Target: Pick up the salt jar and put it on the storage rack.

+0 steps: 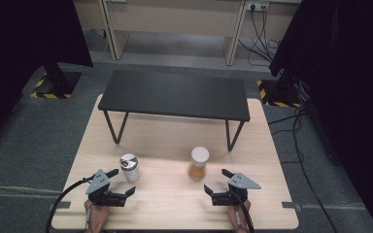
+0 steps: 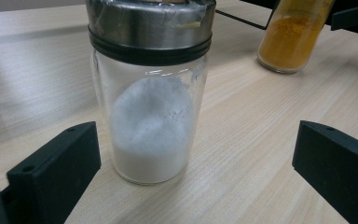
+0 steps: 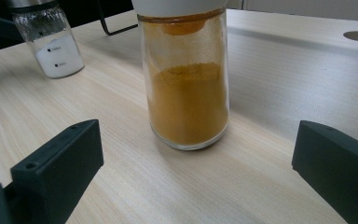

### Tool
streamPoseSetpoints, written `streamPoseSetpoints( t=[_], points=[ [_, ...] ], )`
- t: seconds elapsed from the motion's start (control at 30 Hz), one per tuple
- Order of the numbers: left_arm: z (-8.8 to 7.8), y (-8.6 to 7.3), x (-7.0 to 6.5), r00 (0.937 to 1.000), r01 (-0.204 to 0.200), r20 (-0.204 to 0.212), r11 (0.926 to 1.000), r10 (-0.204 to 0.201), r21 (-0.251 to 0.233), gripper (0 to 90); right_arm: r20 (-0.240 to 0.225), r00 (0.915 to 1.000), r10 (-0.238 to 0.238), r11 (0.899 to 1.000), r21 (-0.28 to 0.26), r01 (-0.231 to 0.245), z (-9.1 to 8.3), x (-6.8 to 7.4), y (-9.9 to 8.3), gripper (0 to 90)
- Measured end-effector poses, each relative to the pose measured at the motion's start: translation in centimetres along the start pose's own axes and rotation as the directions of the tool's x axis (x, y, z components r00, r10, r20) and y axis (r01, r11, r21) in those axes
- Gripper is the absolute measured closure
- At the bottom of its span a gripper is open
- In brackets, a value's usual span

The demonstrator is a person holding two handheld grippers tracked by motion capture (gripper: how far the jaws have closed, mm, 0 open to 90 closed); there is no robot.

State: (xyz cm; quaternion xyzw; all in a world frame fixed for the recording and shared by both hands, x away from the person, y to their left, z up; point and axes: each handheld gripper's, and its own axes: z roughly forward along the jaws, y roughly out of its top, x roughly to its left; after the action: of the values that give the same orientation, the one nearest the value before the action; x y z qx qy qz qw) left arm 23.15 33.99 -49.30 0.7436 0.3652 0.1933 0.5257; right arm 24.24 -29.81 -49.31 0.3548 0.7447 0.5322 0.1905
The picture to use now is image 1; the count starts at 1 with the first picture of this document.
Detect grey tape strip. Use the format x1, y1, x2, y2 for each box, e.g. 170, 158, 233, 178
281, 201, 303, 212
48, 201, 72, 211

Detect black curtain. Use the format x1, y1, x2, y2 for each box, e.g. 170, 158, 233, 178
269, 0, 373, 233
0, 0, 94, 151

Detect beige wooden desk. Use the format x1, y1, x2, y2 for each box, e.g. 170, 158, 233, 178
72, 0, 303, 67

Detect black shelf with metal legs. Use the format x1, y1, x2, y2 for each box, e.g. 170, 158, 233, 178
97, 69, 252, 152

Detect black cables at wall outlet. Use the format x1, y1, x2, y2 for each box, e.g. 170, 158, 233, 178
238, 6, 284, 68

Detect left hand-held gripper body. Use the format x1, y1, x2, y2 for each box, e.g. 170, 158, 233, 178
85, 169, 127, 208

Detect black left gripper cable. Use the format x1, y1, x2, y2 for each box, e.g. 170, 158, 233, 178
45, 176, 97, 233

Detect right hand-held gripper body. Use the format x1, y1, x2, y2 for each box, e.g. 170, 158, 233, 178
211, 172, 262, 207

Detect glass salt shaker metal lid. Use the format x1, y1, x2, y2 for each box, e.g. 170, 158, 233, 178
119, 152, 142, 183

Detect person's right hand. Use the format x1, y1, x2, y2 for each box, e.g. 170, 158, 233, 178
227, 198, 253, 233

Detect orange spice jar white lid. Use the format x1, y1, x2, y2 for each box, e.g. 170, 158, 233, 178
186, 146, 211, 182

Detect black stand base striped tape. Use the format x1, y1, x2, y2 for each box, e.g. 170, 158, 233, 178
29, 62, 83, 100
256, 76, 303, 109

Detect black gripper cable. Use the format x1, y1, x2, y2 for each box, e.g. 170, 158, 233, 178
45, 176, 97, 233
234, 192, 255, 233

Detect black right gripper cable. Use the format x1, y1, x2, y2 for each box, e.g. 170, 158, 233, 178
234, 192, 255, 233

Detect person's left hand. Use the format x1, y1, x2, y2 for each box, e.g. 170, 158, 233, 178
84, 198, 110, 233

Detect black cables on floor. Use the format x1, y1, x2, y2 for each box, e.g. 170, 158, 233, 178
267, 105, 339, 233

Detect white wall power outlet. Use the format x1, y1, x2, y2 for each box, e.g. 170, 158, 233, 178
245, 1, 270, 13

